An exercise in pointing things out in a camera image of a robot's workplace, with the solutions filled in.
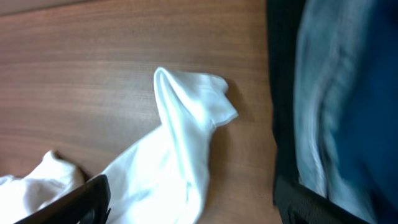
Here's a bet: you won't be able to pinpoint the light blue denim jeans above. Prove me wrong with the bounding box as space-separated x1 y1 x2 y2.
294 0 377 223

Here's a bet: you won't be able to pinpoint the white t-shirt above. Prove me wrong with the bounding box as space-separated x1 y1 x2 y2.
1 67 238 223

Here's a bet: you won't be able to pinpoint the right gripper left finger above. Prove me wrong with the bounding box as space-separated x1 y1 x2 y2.
16 174 111 224

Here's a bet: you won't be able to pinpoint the dark blue folded garment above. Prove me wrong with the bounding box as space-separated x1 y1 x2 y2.
333 0 397 223

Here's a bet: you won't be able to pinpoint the black folded garment under jeans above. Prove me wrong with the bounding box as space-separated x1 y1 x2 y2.
266 0 305 182

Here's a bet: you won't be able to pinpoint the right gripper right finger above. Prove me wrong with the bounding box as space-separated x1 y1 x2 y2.
274 176 367 224

